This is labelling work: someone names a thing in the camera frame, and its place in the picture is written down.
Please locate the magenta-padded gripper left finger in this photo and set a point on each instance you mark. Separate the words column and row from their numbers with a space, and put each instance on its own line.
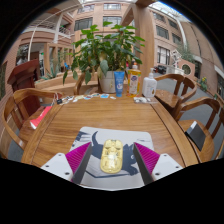
column 61, row 165

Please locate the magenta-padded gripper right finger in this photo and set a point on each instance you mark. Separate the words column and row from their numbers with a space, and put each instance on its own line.
column 160, row 165

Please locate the grey cat-print mouse pad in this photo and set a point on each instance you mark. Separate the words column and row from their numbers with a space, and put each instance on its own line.
column 130, row 135

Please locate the black notebook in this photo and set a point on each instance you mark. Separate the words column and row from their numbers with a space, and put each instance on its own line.
column 196, row 135

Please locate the wooden armchair with black notebook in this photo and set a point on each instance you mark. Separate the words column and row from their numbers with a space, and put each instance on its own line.
column 206, row 146

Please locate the crumpled white wrapper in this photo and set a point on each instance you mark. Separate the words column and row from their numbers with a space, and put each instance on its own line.
column 140, row 99

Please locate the empty wooden armchair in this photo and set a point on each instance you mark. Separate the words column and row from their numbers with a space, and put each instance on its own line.
column 168, row 96

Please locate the wooden armchair with red bag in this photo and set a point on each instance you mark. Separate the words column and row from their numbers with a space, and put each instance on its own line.
column 11, row 113

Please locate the white pump bottle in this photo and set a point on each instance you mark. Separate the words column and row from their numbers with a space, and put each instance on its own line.
column 149, row 87

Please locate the wooden chair behind plant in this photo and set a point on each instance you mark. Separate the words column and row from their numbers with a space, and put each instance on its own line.
column 80, row 83

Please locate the yellow dish soap bottle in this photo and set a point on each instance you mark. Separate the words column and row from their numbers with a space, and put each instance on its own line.
column 134, row 81

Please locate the blue tube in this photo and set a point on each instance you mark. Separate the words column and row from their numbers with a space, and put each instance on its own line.
column 119, row 83

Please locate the yellow flower plant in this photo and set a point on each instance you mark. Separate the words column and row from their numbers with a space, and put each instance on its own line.
column 203, row 84

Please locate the dark red wooden lectern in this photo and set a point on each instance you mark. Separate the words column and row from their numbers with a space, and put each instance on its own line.
column 23, row 75

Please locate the white sculpture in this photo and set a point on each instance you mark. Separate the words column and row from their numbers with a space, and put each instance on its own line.
column 176, row 58

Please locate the green potted plant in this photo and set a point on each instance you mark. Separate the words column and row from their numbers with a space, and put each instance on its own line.
column 106, row 50

